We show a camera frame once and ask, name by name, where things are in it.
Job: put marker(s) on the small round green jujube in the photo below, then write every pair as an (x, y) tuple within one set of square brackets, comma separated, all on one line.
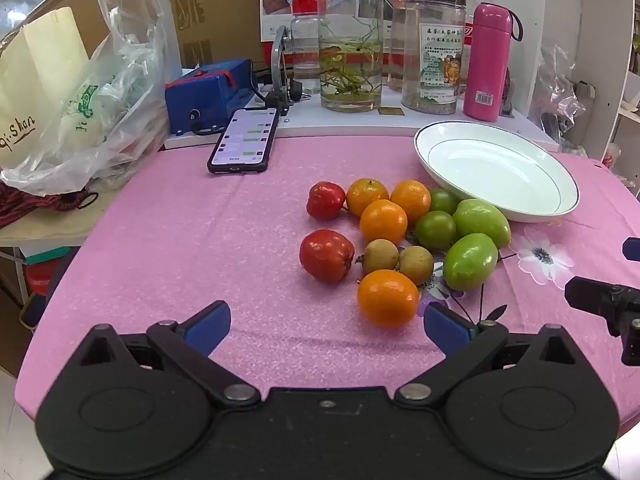
[(435, 231), (444, 200)]

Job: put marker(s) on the white board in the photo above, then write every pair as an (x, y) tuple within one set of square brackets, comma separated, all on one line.
[(350, 122)]

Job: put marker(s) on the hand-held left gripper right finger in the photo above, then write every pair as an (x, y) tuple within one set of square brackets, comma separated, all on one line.
[(446, 327)]

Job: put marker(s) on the white shelf unit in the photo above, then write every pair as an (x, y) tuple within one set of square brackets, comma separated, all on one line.
[(600, 35)]

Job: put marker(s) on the grey metal stand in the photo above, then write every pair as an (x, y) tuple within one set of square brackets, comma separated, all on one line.
[(280, 60)]

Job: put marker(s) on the pink tablecloth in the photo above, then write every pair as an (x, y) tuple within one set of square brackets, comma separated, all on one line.
[(200, 240)]

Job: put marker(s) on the tall glass vase with plants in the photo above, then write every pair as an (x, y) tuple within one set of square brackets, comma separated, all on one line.
[(350, 60)]

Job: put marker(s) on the cream paper bag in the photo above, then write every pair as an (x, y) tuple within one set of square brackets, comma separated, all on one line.
[(35, 85)]

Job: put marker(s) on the clear bottle with red cap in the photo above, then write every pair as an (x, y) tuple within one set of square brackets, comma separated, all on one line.
[(305, 45)]

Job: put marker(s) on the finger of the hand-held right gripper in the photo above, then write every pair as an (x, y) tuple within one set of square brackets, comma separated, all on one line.
[(632, 249), (607, 300)]

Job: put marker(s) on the pink thermos bottle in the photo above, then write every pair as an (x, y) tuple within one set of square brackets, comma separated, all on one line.
[(485, 65)]

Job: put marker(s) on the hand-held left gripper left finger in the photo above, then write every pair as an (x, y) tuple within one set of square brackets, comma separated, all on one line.
[(209, 327)]

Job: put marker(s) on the cardboard box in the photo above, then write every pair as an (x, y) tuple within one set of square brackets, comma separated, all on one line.
[(215, 5)]

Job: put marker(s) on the large orange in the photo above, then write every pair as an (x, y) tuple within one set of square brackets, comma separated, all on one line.
[(388, 299)]

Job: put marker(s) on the clear plastic bag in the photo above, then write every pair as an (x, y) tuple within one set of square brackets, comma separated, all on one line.
[(125, 90)]

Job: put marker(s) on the red wax apple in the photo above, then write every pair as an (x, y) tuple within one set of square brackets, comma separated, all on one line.
[(325, 201), (326, 255)]

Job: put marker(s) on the small orange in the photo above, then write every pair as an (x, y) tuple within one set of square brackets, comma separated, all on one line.
[(383, 222), (365, 195), (412, 197)]

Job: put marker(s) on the black smartphone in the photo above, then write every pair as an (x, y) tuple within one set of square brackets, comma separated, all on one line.
[(245, 137)]

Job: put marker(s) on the clear plastic jar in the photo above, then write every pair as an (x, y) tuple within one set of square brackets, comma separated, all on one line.
[(396, 45)]

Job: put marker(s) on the small gold tag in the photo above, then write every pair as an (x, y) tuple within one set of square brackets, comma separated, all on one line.
[(391, 110)]

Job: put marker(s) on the beige side table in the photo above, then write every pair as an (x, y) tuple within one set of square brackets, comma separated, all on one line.
[(45, 232)]

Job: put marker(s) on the blue electric device box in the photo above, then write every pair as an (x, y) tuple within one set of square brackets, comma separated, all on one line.
[(205, 92)]

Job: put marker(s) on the white ceramic plate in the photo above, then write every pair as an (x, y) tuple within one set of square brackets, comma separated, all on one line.
[(500, 170)]

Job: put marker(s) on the large green jujube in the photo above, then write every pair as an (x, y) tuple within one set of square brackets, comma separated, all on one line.
[(482, 221), (470, 261)]

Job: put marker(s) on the crumpled clear plastic wrap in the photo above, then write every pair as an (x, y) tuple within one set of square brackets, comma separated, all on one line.
[(557, 90)]

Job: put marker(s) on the brown kiwi fruit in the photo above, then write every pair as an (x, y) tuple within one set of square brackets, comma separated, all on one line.
[(380, 255), (416, 265)]

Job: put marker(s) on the clear jar with black lid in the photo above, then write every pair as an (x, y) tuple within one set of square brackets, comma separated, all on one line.
[(432, 55)]

